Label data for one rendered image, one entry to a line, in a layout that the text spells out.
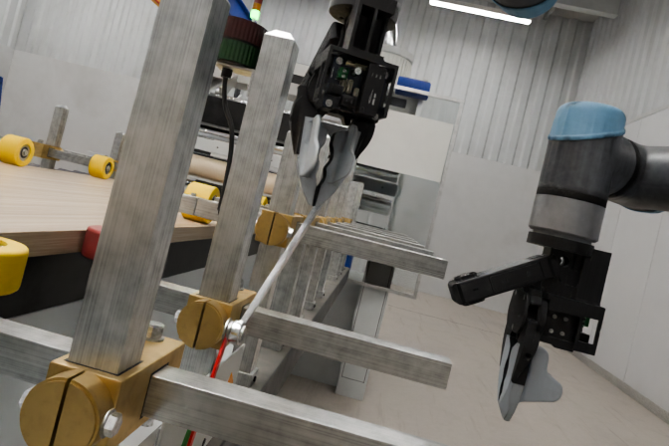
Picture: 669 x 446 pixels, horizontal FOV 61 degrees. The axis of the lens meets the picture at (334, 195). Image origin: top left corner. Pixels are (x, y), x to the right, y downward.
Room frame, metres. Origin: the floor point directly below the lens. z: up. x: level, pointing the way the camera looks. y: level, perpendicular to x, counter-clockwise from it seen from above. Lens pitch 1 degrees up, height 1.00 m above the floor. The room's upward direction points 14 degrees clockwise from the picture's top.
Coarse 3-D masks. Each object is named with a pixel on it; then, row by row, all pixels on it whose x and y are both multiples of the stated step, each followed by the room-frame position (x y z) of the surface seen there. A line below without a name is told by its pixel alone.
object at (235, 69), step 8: (240, 40) 0.61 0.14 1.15; (216, 64) 0.62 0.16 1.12; (224, 64) 0.62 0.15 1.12; (232, 64) 0.62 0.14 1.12; (240, 64) 0.61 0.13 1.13; (224, 72) 0.63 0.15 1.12; (232, 72) 0.64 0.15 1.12; (240, 72) 0.64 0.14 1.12; (248, 72) 0.63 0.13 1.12; (224, 80) 0.63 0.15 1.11; (224, 88) 0.63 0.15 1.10; (248, 88) 0.62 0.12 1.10; (224, 96) 0.63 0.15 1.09; (248, 96) 0.62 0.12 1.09; (224, 104) 0.63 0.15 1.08; (232, 120) 0.63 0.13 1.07; (232, 128) 0.63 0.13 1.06; (232, 136) 0.63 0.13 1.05; (232, 144) 0.63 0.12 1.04; (232, 152) 0.63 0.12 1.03; (224, 176) 0.63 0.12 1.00; (224, 184) 0.63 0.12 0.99
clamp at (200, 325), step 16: (192, 304) 0.59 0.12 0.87; (208, 304) 0.59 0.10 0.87; (224, 304) 0.61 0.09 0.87; (240, 304) 0.64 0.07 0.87; (176, 320) 0.60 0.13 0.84; (192, 320) 0.59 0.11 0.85; (208, 320) 0.59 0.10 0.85; (224, 320) 0.59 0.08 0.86; (192, 336) 0.59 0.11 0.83; (208, 336) 0.59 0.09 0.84
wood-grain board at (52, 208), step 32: (0, 192) 0.84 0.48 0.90; (32, 192) 0.95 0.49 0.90; (64, 192) 1.09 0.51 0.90; (96, 192) 1.29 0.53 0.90; (0, 224) 0.57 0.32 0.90; (32, 224) 0.62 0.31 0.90; (64, 224) 0.68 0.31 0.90; (96, 224) 0.75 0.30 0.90; (192, 224) 1.10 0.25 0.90; (32, 256) 0.59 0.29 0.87
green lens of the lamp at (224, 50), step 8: (224, 40) 0.61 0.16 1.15; (232, 40) 0.61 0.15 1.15; (224, 48) 0.61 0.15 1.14; (232, 48) 0.61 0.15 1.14; (240, 48) 0.61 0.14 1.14; (248, 48) 0.61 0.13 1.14; (256, 48) 0.62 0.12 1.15; (224, 56) 0.61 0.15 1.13; (232, 56) 0.61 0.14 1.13; (240, 56) 0.61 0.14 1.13; (248, 56) 0.61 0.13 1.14; (256, 56) 0.62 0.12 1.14; (248, 64) 0.61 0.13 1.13; (256, 64) 0.62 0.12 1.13
